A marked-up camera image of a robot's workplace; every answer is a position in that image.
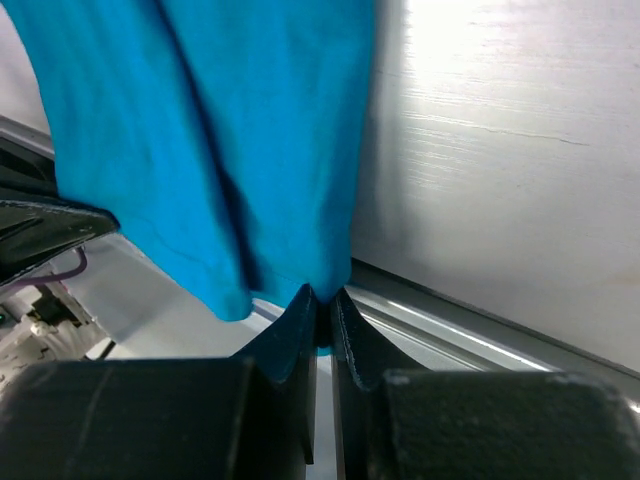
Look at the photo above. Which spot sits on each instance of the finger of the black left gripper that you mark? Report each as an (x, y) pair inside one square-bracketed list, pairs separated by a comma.
[(33, 233)]

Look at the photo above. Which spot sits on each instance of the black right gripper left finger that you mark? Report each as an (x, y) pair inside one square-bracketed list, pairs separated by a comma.
[(247, 416)]

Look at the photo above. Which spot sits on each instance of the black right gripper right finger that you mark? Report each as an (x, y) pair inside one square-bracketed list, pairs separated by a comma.
[(396, 419)]

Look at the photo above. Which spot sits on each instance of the blue t shirt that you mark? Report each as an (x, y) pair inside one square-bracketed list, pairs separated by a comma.
[(224, 136)]

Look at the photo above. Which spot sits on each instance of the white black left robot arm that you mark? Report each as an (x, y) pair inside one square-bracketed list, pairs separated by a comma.
[(40, 322)]

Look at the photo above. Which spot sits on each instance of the aluminium front rail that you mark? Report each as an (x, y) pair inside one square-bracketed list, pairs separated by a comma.
[(149, 315)]

